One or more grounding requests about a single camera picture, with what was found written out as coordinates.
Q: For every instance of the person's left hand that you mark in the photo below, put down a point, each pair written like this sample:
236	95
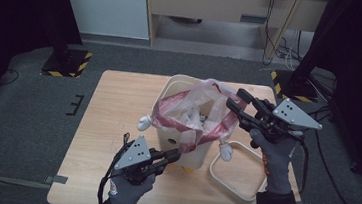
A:
128	195

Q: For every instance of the cream cartoon trash can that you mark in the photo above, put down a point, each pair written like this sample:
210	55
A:
197	157

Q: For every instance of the white partition panel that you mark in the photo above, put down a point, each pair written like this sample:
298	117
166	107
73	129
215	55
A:
104	4

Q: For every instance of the black floor tape mark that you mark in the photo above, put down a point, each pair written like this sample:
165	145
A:
77	100

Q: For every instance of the crumpled white paper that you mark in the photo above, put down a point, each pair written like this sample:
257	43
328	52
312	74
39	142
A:
189	116

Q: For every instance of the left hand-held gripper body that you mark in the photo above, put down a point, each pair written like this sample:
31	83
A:
135	154

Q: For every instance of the light wooden desk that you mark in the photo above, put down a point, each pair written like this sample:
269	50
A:
205	4

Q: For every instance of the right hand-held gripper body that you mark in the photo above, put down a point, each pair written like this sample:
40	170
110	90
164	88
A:
291	116

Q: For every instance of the black striped stand base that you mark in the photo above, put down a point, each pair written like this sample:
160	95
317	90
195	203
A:
67	62
287	87

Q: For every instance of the person's right hand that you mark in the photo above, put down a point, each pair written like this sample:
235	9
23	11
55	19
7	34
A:
278	165

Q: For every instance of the pink translucent plastic bag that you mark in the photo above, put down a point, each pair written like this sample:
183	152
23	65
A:
181	108

